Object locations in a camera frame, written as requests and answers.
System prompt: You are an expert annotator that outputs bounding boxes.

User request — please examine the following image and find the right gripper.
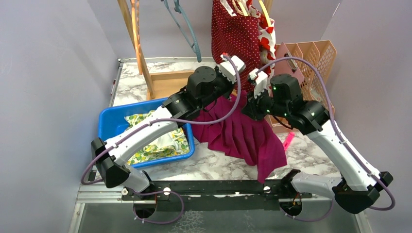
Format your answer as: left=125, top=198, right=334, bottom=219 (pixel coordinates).
left=241, top=85, right=290, bottom=121

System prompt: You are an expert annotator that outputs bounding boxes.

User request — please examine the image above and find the magenta pleated skirt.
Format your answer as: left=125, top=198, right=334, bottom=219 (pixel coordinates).
left=191, top=91, right=287, bottom=183

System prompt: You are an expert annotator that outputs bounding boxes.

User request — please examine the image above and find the grey-blue hanger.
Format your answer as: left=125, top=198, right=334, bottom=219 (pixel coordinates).
left=161, top=0, right=202, bottom=63

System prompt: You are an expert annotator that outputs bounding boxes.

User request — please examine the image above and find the lemon print skirt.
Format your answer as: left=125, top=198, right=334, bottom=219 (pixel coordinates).
left=128, top=128, right=190, bottom=165

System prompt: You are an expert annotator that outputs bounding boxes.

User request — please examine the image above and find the orange wavy hanger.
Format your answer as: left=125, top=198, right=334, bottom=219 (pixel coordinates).
left=130, top=0, right=143, bottom=75

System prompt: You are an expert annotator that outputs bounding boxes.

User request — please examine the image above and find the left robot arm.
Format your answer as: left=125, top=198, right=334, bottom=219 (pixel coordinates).
left=91, top=63, right=243, bottom=200

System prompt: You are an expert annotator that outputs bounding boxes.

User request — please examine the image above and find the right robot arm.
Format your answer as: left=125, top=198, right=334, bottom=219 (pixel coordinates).
left=242, top=71, right=393, bottom=214

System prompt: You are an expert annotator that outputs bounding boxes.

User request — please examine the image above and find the red poppy print skirt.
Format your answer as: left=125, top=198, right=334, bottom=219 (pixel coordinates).
left=246, top=0, right=278, bottom=78

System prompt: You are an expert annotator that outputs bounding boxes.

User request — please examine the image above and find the pink marker pen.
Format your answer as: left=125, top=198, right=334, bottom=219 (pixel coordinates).
left=282, top=132, right=295, bottom=151

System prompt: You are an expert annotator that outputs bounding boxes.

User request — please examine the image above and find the blue plastic bin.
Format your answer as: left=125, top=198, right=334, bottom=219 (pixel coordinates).
left=98, top=98, right=195, bottom=168

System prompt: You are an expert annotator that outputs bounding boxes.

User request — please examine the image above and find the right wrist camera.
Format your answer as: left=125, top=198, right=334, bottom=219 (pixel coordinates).
left=248, top=68, right=268, bottom=99

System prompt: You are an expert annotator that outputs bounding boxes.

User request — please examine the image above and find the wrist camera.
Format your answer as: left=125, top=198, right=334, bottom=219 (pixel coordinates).
left=248, top=68, right=268, bottom=99
left=218, top=53, right=246, bottom=84

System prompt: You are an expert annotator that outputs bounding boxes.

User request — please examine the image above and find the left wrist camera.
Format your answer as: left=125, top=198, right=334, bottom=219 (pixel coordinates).
left=218, top=53, right=246, bottom=84

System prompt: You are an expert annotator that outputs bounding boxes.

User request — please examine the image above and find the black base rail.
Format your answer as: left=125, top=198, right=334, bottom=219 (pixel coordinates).
left=121, top=180, right=312, bottom=212

